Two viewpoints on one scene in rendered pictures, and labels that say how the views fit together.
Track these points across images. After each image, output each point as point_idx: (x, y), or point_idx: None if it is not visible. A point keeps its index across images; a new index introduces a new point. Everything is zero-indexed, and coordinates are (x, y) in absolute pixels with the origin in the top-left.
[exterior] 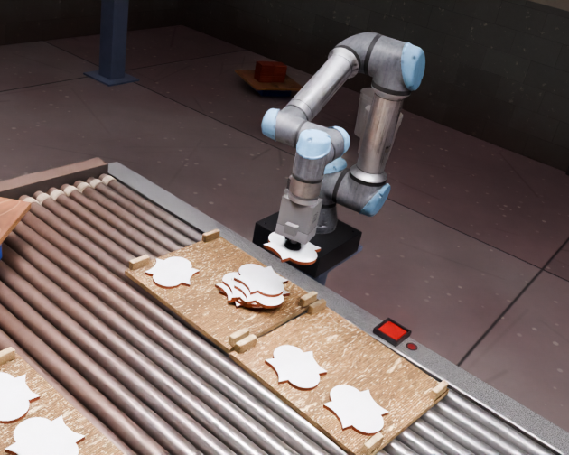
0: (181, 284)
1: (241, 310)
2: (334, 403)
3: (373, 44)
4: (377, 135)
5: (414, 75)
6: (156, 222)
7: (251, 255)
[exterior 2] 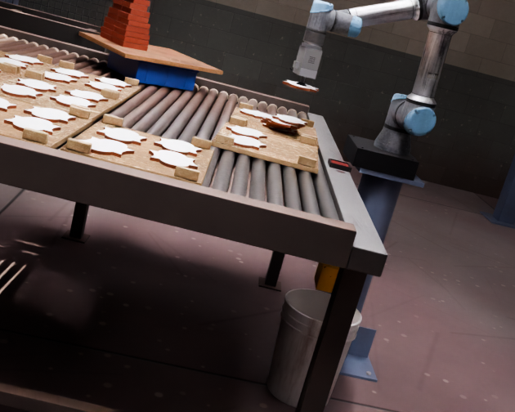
0: (253, 116)
1: (264, 127)
2: (237, 136)
3: None
4: (423, 61)
5: (444, 7)
6: None
7: (322, 139)
